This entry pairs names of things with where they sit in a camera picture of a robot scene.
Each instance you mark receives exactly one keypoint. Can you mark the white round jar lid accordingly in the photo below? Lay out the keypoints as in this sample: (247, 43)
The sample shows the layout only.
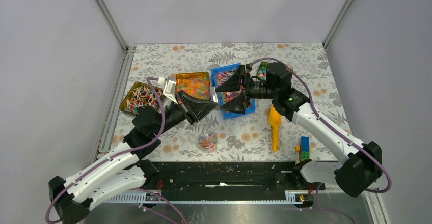
(214, 97)

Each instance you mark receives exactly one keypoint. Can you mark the clear glass jar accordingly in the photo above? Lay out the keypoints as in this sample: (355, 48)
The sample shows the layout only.
(207, 141)

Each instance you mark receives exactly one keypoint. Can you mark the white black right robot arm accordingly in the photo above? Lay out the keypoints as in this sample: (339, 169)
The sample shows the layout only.
(358, 165)

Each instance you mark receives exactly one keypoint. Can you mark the tin of lollipops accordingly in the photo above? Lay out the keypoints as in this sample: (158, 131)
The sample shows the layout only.
(139, 95)

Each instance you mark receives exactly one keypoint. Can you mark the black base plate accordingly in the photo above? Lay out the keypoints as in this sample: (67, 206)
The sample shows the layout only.
(227, 181)

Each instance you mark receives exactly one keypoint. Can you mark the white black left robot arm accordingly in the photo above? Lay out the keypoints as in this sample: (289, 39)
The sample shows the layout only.
(124, 167)

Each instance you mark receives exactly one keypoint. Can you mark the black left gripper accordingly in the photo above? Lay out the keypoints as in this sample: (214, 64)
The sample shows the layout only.
(198, 107)

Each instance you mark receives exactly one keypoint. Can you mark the tin of star candies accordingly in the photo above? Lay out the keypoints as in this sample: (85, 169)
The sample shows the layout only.
(262, 70)

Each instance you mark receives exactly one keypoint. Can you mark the colourful toy block train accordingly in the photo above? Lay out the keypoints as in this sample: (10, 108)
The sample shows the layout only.
(303, 148)

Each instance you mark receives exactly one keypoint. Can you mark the yellow plastic scoop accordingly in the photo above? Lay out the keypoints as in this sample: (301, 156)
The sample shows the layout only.
(275, 121)

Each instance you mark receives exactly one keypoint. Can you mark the tin of orange gummies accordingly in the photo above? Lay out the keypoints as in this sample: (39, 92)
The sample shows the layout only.
(195, 84)

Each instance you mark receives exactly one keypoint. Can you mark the floral table cloth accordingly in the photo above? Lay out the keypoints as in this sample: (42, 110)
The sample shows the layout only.
(246, 138)

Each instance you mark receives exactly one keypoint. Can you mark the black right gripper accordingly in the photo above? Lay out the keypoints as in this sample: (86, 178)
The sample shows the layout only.
(233, 84)

